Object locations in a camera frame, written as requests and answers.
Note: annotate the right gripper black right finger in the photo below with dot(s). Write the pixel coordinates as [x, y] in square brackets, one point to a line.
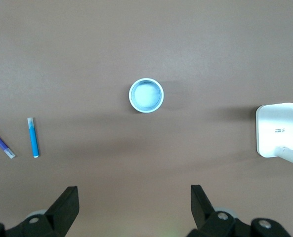
[203, 214]

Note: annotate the blue marker pen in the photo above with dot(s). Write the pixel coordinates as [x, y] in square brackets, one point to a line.
[33, 140]

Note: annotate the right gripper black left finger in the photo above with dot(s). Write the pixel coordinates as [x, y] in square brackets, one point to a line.
[59, 212]

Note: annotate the light blue plastic cup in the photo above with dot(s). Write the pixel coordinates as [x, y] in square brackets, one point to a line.
[146, 95]

